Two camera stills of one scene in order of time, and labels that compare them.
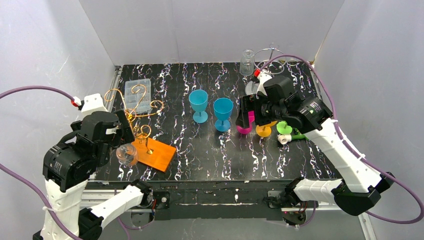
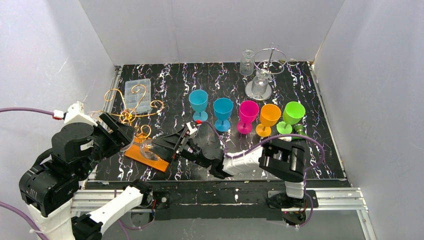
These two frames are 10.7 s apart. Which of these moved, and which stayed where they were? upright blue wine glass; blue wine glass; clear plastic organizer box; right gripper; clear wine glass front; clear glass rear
Moved: right gripper; clear wine glass front
Stayed: clear glass rear; upright blue wine glass; blue wine glass; clear plastic organizer box
